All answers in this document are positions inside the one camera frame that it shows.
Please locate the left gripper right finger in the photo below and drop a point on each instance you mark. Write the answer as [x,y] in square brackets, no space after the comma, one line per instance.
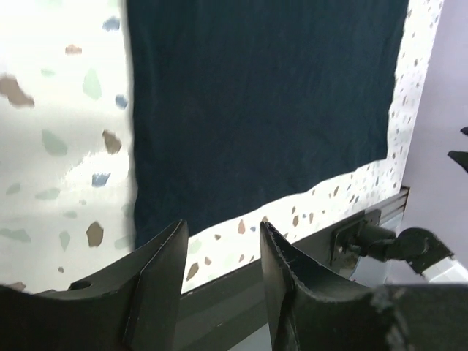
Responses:
[310,307]

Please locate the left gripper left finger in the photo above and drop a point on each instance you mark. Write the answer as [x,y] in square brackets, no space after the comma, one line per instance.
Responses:
[130,305]

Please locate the navy basketball tank top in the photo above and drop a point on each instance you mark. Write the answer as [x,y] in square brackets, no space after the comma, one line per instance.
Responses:
[237,104]

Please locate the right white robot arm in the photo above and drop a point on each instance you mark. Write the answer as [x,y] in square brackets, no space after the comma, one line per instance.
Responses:
[420,248]

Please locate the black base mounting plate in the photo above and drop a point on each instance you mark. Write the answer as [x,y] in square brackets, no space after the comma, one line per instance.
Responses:
[223,312]

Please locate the aluminium frame rail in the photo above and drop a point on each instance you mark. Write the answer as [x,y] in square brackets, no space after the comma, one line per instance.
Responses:
[394,205]

